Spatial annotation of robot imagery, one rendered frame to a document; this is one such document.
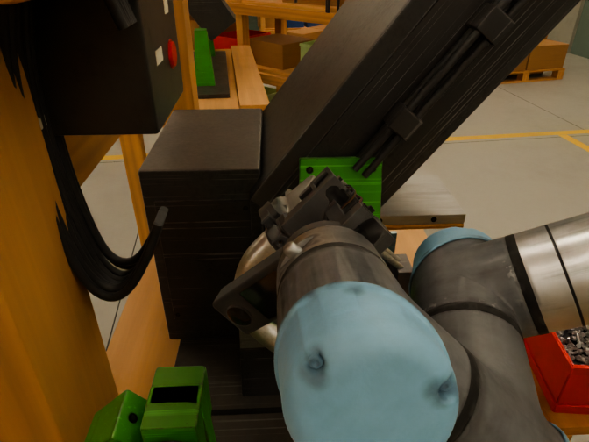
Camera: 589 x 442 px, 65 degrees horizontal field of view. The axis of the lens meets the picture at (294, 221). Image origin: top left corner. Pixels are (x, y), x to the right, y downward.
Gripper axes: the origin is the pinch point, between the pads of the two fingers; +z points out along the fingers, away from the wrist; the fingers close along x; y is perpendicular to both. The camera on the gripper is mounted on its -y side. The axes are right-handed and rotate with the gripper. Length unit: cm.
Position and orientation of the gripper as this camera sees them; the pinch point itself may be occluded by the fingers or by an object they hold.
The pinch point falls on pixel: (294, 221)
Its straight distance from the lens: 52.7
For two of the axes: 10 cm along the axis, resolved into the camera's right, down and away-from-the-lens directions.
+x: -7.0, -6.8, -2.2
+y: 7.1, -6.9, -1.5
